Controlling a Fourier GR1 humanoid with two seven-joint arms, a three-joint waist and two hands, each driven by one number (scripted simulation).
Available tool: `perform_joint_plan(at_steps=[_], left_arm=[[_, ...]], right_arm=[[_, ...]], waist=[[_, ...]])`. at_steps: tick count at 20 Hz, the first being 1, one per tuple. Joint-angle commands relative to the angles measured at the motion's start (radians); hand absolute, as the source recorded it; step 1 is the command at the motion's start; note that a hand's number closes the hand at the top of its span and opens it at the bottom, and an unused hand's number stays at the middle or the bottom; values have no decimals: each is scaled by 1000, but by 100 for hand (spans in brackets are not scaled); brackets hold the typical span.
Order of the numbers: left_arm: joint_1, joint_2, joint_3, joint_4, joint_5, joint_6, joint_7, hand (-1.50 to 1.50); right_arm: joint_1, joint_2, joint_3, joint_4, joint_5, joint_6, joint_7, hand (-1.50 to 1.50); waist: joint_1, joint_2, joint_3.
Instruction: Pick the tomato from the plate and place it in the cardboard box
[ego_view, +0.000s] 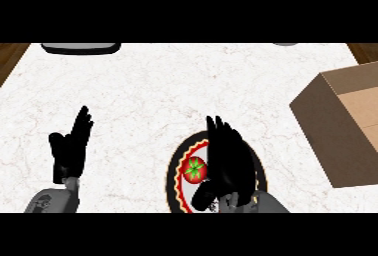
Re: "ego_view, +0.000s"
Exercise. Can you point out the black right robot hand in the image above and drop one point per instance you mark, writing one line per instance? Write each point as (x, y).
(231, 160)

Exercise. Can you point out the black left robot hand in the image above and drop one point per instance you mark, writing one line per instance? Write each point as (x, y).
(71, 150)

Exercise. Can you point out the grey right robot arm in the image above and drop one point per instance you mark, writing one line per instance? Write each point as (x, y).
(253, 203)

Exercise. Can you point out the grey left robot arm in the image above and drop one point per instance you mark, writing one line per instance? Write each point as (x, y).
(55, 198)

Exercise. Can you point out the red tomato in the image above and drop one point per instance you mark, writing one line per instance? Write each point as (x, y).
(194, 170)

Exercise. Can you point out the black rimmed patterned plate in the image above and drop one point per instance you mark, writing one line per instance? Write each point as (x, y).
(178, 173)

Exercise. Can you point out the brown cardboard box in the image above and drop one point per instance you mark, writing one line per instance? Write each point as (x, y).
(340, 126)

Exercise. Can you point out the small grey object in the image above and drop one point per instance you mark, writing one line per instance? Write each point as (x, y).
(286, 44)

